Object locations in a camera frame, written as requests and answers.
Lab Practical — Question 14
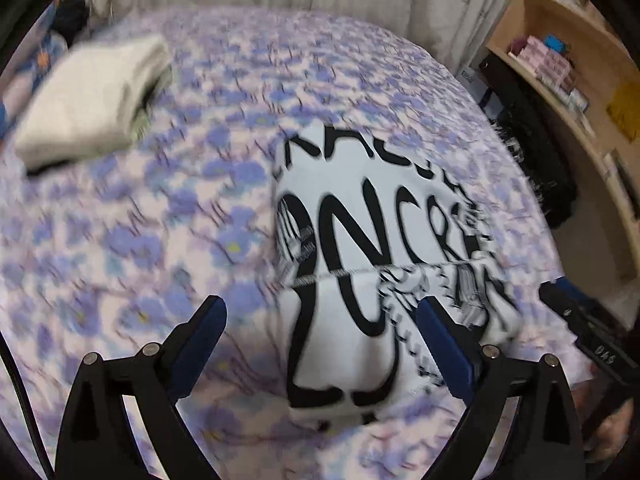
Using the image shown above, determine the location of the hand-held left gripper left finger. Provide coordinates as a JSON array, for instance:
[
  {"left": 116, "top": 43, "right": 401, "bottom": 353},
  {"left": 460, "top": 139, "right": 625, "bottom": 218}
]
[{"left": 54, "top": 295, "right": 228, "bottom": 480}]

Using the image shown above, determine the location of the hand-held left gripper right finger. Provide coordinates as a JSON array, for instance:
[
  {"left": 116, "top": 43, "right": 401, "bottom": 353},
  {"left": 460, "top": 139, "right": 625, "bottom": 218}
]
[{"left": 416, "top": 297, "right": 587, "bottom": 480}]

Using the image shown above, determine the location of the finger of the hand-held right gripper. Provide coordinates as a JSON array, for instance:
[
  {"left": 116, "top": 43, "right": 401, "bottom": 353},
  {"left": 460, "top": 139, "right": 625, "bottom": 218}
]
[{"left": 539, "top": 276, "right": 602, "bottom": 333}]

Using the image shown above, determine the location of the white black printed jacket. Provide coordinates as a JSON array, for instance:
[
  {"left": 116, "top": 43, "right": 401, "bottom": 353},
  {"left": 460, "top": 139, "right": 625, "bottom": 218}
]
[{"left": 270, "top": 120, "right": 524, "bottom": 427}]

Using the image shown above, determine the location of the wooden shelf unit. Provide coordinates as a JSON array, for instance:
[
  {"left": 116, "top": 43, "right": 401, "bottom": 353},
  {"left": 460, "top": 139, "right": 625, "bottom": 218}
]
[{"left": 484, "top": 0, "right": 640, "bottom": 282}]

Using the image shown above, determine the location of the black white patterned cloth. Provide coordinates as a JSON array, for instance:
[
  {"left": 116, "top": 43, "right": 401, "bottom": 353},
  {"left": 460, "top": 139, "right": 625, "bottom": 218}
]
[{"left": 480, "top": 55, "right": 577, "bottom": 229}]

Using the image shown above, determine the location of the purple floral blanket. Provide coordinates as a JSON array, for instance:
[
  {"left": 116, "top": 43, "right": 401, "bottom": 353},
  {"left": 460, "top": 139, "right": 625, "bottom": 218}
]
[{"left": 0, "top": 5, "right": 592, "bottom": 480}]

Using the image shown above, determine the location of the yellow cloth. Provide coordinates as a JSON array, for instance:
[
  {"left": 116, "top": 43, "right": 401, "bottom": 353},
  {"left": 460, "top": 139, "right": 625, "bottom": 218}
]
[{"left": 606, "top": 82, "right": 640, "bottom": 142}]

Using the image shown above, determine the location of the stack of pink boxes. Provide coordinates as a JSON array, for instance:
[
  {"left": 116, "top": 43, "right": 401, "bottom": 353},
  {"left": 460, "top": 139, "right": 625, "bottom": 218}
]
[{"left": 509, "top": 35, "right": 589, "bottom": 112}]

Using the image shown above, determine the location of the folded cream cloth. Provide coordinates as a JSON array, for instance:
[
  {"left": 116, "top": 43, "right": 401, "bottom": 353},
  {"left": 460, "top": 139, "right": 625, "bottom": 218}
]
[{"left": 15, "top": 35, "right": 174, "bottom": 172}]

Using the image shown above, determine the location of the rolled blue flower quilt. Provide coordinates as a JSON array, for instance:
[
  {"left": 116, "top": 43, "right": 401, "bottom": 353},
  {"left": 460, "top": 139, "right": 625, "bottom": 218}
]
[{"left": 0, "top": 10, "right": 69, "bottom": 137}]

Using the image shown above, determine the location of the black cloth bundle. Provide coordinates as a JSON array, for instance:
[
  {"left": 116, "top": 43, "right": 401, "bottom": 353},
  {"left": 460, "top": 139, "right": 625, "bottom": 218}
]
[{"left": 52, "top": 0, "right": 92, "bottom": 42}]

